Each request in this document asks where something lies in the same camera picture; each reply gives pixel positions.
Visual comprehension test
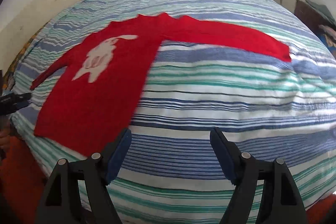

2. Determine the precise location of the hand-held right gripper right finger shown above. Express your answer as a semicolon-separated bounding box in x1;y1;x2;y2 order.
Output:
209;127;307;224

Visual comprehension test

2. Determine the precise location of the blue green striped blanket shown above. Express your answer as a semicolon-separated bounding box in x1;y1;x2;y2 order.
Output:
10;0;336;224

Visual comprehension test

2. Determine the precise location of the pile of mixed clothes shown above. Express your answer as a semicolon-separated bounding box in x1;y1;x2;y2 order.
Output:
318;25;336;48

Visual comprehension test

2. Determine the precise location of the dark wooden cabinet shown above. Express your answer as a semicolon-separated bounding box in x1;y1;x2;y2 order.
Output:
294;0;336;39

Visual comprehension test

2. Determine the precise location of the cream padded headboard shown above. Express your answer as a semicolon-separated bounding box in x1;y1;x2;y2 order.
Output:
0;0;104;38

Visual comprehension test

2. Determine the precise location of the red sweater with white print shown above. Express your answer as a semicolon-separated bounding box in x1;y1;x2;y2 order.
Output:
30;13;290;157

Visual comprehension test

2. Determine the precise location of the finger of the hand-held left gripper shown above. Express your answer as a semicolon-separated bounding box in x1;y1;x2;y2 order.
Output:
14;92;32;110

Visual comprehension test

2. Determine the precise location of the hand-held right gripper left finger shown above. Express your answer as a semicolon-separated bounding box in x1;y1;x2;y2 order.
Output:
35;128;132;224

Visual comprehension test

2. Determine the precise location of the yellow patterned bed sheet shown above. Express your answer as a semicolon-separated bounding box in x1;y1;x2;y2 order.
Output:
5;30;45;90

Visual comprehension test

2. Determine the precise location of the green folded cloth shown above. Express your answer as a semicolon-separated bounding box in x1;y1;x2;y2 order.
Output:
305;0;336;25

